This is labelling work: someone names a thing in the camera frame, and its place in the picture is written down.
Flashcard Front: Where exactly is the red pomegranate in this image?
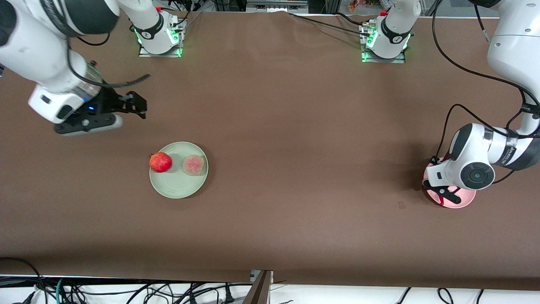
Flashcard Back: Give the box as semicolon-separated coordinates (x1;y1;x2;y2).
148;152;173;173

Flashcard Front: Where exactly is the pink green peach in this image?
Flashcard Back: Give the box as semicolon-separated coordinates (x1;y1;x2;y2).
183;155;205;176

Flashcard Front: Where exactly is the pink round plate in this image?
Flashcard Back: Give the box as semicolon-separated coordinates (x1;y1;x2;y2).
423;158;476;209

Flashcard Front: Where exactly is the pale green round plate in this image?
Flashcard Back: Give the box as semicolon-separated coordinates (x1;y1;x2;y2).
149;141;209;199

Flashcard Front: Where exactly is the red orange background item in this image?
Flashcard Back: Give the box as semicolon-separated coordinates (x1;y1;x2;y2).
348;0;380;11

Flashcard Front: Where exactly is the brown table cover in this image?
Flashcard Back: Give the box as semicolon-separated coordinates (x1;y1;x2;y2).
0;6;540;292

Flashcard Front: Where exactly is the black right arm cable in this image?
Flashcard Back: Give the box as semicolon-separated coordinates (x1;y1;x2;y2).
65;32;151;89

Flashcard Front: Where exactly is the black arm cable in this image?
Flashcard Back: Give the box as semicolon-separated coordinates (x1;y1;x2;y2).
430;0;540;186
65;32;151;89

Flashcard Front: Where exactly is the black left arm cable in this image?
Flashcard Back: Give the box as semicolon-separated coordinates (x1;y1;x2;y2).
430;0;540;186

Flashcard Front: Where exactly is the silver aluminium frame rail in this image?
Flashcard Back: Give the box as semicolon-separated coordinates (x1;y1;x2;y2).
246;0;309;13

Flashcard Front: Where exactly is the black looped floor cable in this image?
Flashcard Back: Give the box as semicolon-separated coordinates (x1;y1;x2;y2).
0;257;45;304

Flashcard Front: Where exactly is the thin black table cable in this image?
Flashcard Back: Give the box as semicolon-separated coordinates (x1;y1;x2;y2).
288;12;374;36

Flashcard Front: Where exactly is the teal floor cable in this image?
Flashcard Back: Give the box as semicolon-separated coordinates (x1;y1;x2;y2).
55;277;70;304

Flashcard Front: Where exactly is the aluminium frame post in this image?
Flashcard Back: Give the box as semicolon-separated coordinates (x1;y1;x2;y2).
243;269;274;304

